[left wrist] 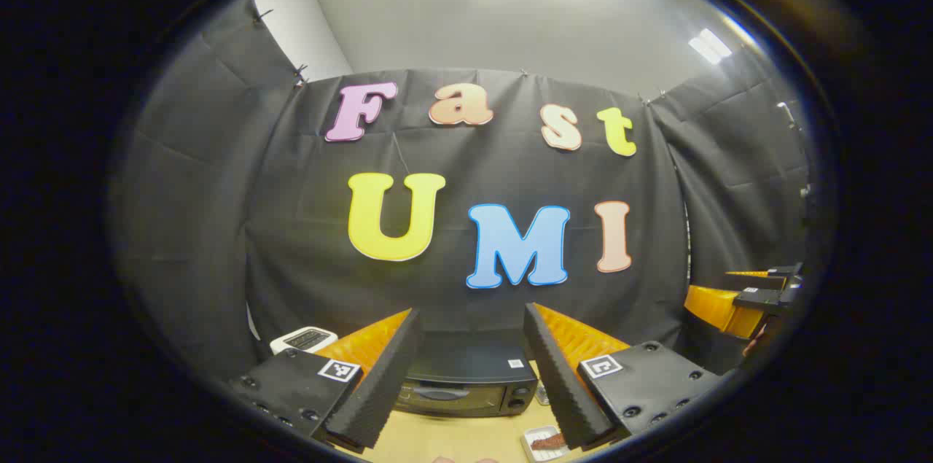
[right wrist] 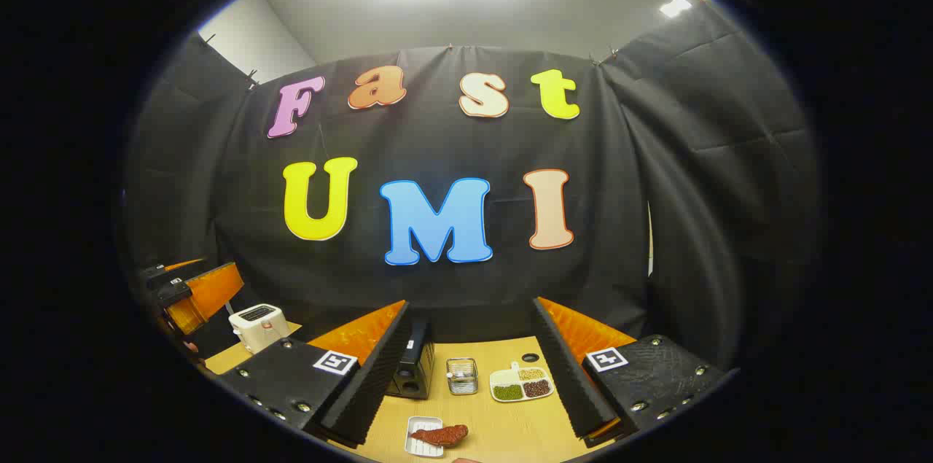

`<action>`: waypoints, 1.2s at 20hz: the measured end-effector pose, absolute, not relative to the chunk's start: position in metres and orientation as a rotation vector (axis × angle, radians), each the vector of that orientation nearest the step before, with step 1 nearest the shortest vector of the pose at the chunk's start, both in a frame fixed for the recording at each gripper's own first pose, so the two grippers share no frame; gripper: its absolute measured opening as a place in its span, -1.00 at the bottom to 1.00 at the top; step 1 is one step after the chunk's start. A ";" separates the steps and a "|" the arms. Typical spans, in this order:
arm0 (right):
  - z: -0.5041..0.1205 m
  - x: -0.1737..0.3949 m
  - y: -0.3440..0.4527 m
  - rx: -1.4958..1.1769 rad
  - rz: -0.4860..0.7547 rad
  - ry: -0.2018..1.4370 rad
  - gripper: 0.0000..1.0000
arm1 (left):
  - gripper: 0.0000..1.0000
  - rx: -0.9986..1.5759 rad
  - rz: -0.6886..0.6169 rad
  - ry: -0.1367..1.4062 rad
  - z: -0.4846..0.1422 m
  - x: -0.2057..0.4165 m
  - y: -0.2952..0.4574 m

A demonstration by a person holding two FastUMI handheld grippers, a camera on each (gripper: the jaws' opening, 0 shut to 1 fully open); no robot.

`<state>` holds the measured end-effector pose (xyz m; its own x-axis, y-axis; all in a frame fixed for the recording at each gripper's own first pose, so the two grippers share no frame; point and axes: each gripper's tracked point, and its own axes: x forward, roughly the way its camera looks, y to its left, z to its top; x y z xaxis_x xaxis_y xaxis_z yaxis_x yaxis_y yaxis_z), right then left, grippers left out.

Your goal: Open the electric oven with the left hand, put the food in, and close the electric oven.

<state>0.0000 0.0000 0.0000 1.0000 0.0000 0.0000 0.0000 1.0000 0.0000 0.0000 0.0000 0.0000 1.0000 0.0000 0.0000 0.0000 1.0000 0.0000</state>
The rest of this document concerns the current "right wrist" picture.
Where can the ceiling light panel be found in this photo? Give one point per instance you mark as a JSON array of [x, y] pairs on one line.
[[676, 6]]

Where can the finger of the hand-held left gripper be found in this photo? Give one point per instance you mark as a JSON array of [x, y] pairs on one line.
[[175, 267], [211, 295]]

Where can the white toaster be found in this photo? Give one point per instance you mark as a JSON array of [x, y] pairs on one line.
[[256, 328]]

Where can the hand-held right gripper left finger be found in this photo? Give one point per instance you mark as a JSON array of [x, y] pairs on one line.
[[379, 375]]

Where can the red-brown meat piece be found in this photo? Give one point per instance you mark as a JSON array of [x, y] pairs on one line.
[[441, 435]]

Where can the white divided plate of beans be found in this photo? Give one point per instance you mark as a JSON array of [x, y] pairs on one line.
[[519, 384]]

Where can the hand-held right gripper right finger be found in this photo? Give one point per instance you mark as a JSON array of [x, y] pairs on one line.
[[565, 375]]

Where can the black electric oven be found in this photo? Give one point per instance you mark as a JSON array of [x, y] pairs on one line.
[[414, 364]]

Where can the white ribbed rectangular plate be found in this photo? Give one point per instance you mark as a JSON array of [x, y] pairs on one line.
[[421, 445]]

